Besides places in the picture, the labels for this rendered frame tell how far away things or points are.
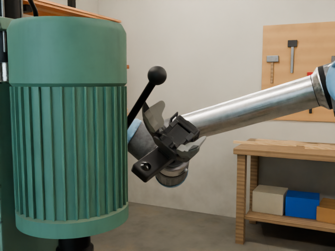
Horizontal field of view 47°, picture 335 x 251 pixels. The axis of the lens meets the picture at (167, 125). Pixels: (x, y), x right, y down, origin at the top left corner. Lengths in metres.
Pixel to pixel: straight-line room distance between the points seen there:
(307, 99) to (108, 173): 0.63
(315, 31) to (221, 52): 0.91
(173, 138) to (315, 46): 3.06
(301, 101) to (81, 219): 0.68
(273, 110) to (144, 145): 0.36
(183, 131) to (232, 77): 3.11
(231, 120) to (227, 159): 2.97
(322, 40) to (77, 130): 3.41
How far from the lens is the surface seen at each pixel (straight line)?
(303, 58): 3.82
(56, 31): 0.54
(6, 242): 0.68
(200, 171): 4.17
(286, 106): 1.05
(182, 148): 0.81
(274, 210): 3.58
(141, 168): 0.85
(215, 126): 1.10
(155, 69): 0.68
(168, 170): 0.95
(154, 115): 0.84
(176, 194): 4.35
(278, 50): 3.86
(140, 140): 1.05
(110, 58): 0.56
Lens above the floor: 1.42
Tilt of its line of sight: 7 degrees down
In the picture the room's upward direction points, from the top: straight up
